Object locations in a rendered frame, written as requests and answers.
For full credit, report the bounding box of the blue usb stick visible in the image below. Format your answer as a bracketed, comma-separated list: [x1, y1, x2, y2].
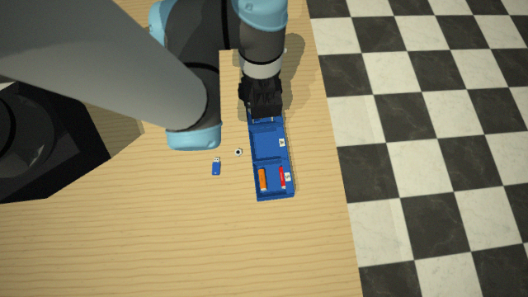
[212, 158, 220, 175]

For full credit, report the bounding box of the orange battery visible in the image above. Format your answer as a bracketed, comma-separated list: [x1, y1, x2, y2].
[258, 169, 266, 191]

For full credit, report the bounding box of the red aa battery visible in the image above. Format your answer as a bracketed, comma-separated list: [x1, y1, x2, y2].
[279, 167, 285, 189]

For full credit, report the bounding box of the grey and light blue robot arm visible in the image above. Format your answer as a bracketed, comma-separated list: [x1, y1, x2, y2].
[0, 0, 288, 178]

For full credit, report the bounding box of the blue bin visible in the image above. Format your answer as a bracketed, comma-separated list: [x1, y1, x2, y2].
[247, 111, 295, 200]

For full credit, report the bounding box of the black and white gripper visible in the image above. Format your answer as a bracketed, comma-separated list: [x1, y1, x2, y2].
[238, 70, 283, 124]

